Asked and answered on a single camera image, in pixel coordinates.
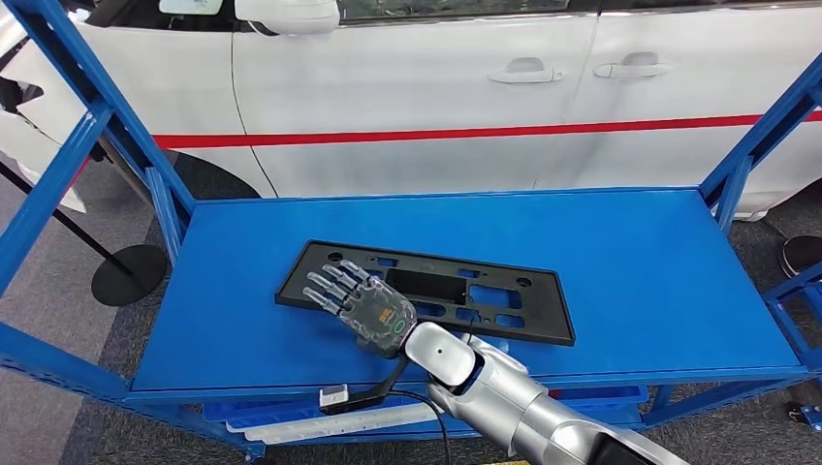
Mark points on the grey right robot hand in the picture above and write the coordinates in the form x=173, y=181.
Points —
x=379, y=314

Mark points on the black plastic plate frame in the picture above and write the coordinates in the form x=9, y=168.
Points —
x=424, y=285

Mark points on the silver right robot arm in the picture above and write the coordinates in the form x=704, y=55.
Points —
x=514, y=398

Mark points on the blue metal shelf rack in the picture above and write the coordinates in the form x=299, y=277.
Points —
x=610, y=257

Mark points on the white plastic tray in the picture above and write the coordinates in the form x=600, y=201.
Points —
x=334, y=429

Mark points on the yellow floor tape square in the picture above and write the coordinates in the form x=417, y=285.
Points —
x=507, y=462

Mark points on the white car with red stripe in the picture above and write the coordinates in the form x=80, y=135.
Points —
x=411, y=77

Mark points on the black stanchion with round base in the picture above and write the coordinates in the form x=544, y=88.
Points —
x=128, y=276

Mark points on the black round stand base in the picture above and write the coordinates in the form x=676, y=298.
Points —
x=804, y=255

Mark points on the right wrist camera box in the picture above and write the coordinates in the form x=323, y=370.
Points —
x=334, y=396

